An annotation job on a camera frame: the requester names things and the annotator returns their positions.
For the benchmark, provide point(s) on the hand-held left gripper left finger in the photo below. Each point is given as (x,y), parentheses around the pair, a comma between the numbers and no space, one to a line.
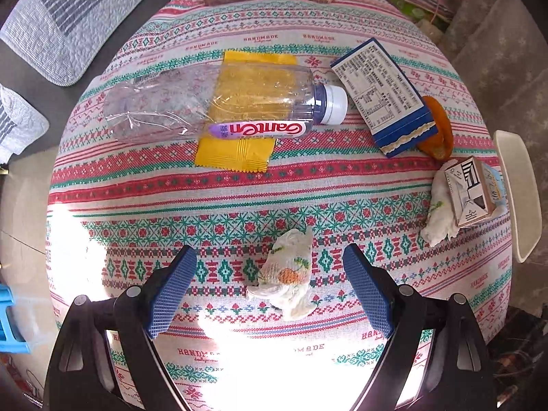
(171,291)

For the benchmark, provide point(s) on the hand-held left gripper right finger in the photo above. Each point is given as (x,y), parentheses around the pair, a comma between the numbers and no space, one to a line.
(368,291)

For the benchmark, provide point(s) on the printed tissue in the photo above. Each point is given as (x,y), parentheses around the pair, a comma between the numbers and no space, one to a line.
(441,220)
(287,269)

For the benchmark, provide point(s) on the blue white milk carton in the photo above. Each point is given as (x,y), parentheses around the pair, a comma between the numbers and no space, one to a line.
(466,197)

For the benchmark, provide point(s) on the yellow snack packet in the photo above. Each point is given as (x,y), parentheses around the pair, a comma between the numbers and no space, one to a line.
(235,154)

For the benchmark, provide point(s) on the orange peel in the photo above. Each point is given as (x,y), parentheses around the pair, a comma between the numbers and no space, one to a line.
(441,132)

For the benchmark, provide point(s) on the white plastic bin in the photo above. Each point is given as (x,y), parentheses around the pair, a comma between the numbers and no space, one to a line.
(520,197)

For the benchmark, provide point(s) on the clear plastic bottle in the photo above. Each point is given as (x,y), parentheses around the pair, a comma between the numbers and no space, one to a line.
(171,102)

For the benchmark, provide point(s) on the blue cardboard box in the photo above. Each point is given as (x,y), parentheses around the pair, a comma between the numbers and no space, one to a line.
(381,90)

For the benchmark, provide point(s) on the blue plastic stool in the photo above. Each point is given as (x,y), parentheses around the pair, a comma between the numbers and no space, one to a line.
(10,317)

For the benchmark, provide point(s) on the grey striped quilted cover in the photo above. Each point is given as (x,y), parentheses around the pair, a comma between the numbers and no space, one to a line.
(17,124)
(72,21)

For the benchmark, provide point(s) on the white lace curtain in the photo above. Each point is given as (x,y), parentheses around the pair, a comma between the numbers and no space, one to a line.
(492,51)

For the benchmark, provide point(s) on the green cardboard box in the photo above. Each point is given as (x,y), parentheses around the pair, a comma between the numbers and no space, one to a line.
(404,8)

